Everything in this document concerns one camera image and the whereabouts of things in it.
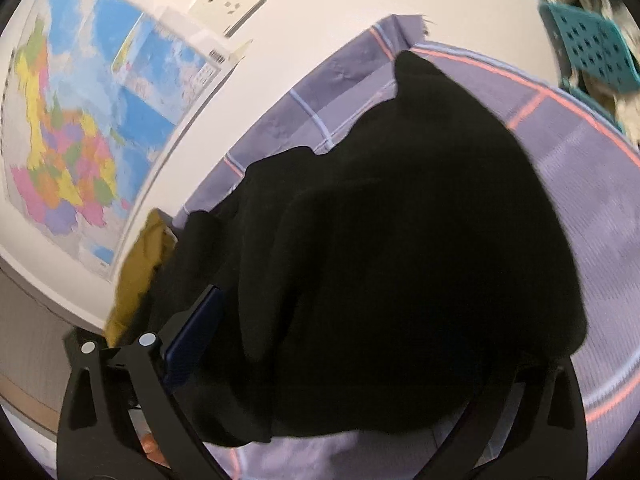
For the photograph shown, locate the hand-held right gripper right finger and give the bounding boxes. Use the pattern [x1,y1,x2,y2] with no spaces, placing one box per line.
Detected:
[415,350,587,480]

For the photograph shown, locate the purple plaid bed sheet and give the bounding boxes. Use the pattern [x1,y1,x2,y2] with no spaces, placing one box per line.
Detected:
[172,15,640,480]

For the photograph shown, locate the black button shirt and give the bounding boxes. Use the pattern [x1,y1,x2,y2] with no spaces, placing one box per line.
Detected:
[145,50,587,448]

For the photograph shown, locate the colourful wall map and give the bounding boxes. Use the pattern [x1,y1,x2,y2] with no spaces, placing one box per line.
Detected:
[0,0,241,281]

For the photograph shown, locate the mustard garment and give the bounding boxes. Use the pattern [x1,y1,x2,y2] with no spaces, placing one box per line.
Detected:
[105,210,178,348]

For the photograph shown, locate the white wall socket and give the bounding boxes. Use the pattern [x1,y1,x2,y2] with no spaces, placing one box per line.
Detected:
[189,0,273,36]

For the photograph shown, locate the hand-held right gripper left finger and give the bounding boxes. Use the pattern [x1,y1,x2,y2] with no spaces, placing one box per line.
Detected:
[56,285,236,480]

